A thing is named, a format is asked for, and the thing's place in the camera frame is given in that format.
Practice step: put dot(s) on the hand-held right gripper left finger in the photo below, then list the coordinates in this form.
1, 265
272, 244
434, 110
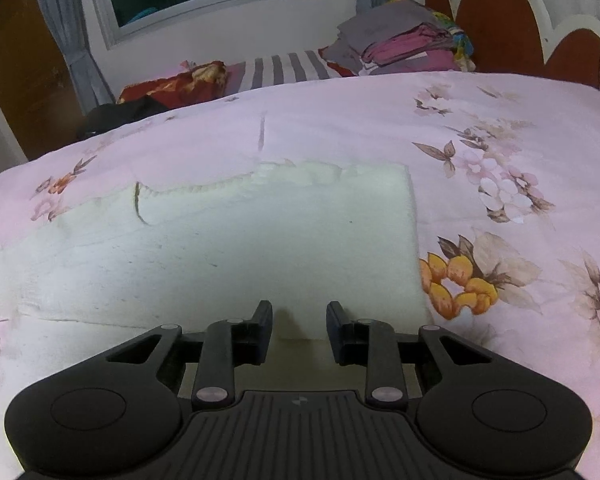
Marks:
267, 332

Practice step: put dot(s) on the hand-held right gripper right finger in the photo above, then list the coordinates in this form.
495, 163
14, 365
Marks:
333, 332

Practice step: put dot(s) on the white towel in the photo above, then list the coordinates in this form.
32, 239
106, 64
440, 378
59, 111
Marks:
260, 240

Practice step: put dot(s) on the stack of folded clothes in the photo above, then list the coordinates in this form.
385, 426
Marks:
395, 45

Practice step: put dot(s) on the black cloth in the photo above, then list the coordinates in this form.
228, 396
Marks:
120, 112

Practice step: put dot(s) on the red floral pillow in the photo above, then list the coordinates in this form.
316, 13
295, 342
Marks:
180, 82

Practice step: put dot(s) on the grey striped pillow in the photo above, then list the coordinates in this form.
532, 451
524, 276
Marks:
280, 67

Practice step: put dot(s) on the pink floral blanket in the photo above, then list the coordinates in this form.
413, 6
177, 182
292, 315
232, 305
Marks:
505, 125

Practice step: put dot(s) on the red and white headboard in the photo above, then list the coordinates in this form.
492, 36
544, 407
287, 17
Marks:
500, 15

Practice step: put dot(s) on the wooden door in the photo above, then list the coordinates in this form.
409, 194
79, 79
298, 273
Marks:
25, 60

